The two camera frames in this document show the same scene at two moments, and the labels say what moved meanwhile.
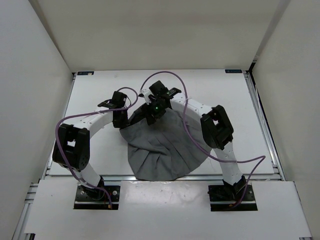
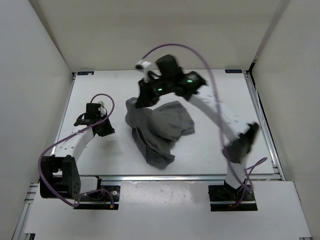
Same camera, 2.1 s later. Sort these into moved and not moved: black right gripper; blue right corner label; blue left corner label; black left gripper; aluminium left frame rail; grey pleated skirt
Moved: black left gripper; black right gripper; grey pleated skirt
Not moved: blue right corner label; blue left corner label; aluminium left frame rail
